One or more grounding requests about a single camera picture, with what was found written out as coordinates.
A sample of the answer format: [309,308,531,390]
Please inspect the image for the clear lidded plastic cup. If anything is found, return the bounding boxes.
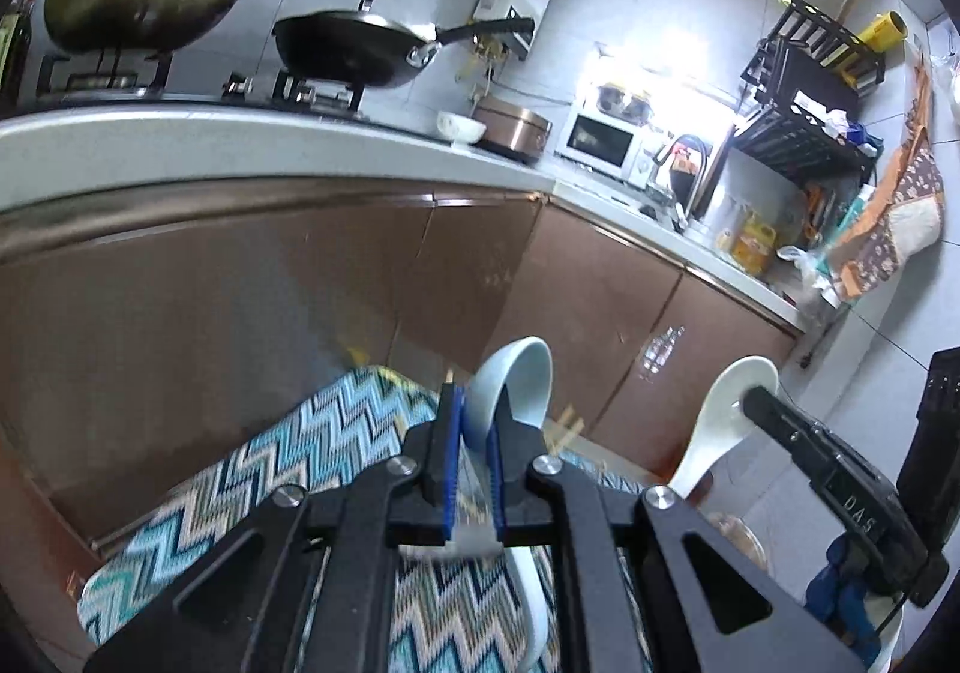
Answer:
[705,512,770,577]

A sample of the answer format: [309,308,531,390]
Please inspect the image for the white microwave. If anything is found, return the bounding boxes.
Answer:
[555,103,662,189]

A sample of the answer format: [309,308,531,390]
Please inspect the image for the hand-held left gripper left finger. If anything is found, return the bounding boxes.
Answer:
[82,384,467,673]

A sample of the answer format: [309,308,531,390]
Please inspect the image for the steel faucet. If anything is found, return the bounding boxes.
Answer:
[652,134,710,225]

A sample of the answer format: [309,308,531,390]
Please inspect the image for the white plastic bag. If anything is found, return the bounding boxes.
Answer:
[776,245,849,330]

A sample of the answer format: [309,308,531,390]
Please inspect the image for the white ceramic spoon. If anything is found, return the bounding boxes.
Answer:
[666,355,782,501]

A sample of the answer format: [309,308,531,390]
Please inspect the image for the person's right hand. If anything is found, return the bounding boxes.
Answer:
[805,536,883,633]

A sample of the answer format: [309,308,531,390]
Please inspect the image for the orange patterned cloth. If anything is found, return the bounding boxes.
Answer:
[829,65,947,303]

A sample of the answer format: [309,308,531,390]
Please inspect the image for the yellow roll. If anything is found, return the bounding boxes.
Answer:
[855,10,911,52]

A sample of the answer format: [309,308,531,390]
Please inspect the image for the black wok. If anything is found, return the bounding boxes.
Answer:
[272,0,538,91]

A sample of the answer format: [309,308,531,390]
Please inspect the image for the black gas stove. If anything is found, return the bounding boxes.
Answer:
[34,50,377,123]

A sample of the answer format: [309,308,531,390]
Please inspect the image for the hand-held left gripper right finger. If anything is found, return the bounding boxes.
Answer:
[484,384,868,673]

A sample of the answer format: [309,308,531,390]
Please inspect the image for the zigzag patterned mat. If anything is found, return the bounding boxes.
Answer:
[75,365,647,673]

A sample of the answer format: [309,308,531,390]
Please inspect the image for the black dish rack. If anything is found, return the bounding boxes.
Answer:
[731,0,887,225]

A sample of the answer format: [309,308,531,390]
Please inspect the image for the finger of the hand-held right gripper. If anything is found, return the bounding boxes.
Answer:
[742,385,857,487]

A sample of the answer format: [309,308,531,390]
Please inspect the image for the brown rice cooker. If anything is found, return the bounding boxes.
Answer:
[471,98,555,166]

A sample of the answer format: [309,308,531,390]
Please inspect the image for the yellow oil bottle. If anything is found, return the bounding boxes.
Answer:
[731,215,778,277]

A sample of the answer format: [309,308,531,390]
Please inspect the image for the brown kitchen cabinets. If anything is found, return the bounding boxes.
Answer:
[0,178,808,569]

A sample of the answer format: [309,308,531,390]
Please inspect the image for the white bowl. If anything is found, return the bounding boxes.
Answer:
[437,110,488,147]

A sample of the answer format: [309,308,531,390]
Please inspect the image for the wooden chopstick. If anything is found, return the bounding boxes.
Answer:
[546,405,588,457]

